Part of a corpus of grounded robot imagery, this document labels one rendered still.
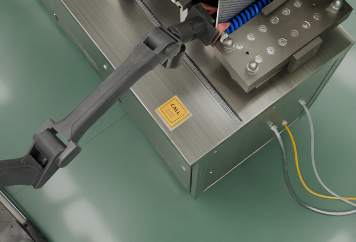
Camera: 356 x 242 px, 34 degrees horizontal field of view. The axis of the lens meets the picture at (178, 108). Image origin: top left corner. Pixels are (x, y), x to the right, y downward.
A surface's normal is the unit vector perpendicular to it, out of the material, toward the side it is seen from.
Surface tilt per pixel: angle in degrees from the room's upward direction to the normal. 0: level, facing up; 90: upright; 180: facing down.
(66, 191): 0
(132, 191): 0
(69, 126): 10
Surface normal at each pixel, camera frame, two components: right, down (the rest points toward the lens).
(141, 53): -0.17, -0.38
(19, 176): 0.72, 0.56
